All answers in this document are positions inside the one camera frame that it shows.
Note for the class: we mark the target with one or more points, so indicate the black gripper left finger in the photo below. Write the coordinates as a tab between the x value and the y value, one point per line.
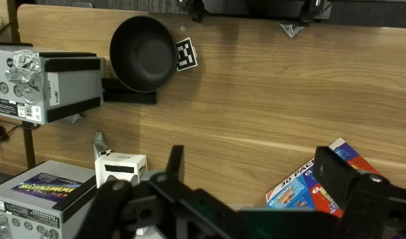
176	163

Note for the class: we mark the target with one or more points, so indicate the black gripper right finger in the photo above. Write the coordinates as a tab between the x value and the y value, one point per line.
336	170

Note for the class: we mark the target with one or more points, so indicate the blue printed cardboard box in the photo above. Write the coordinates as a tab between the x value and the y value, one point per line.
297	194

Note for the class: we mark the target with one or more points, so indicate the small white cardboard box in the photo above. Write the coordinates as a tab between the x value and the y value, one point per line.
121	167

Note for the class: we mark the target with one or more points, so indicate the black white fiducial tag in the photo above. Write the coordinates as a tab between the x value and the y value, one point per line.
188	53

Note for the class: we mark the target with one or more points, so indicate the black frying pan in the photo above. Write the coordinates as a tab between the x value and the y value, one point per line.
144	53

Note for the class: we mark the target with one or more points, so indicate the grey battery with foil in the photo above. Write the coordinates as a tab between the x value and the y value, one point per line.
75	87

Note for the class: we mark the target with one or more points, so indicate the grey battery with Dominator label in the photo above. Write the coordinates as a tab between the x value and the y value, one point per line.
39	199

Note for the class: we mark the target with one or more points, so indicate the black perforated breadboard plate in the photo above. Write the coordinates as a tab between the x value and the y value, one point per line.
371	13

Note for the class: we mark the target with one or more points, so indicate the crumpled silver foil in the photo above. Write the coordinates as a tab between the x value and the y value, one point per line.
26	73

